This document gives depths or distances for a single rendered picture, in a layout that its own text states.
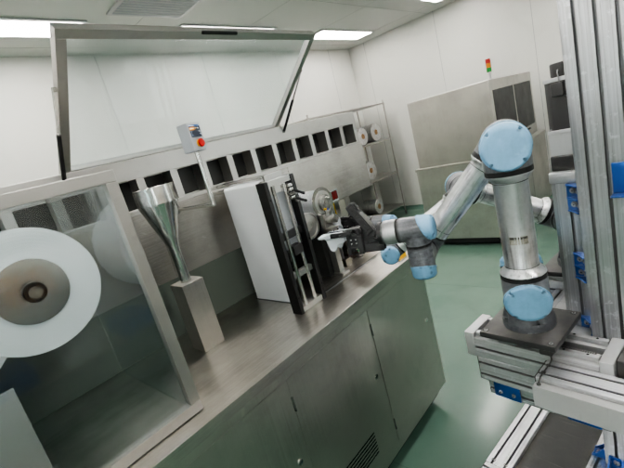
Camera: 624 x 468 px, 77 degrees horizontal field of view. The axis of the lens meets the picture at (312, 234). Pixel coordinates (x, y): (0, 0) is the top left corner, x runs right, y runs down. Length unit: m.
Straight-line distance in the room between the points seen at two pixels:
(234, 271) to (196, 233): 0.27
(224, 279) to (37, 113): 2.68
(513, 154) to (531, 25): 5.00
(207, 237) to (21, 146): 2.48
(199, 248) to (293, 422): 0.84
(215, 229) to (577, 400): 1.45
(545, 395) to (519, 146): 0.69
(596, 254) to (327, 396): 1.00
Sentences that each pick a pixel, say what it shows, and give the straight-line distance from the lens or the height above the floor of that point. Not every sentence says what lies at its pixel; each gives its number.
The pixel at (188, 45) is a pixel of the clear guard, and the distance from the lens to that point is 1.59.
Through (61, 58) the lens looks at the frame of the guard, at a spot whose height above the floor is 1.94.
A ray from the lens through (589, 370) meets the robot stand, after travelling 1.39.
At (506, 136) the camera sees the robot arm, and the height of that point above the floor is 1.43.
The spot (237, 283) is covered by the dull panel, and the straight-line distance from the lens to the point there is 1.93.
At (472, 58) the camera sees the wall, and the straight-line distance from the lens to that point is 6.21.
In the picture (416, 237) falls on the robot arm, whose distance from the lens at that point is 1.17.
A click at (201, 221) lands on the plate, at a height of 1.33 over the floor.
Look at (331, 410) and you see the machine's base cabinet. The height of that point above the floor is 0.57.
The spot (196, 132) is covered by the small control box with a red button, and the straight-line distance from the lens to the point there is 1.50.
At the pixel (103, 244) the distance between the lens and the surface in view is 1.07.
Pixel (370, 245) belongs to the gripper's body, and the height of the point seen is 1.19.
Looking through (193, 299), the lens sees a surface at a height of 1.11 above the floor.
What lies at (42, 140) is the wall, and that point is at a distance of 4.08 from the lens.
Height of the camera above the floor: 1.54
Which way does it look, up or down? 13 degrees down
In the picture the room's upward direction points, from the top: 15 degrees counter-clockwise
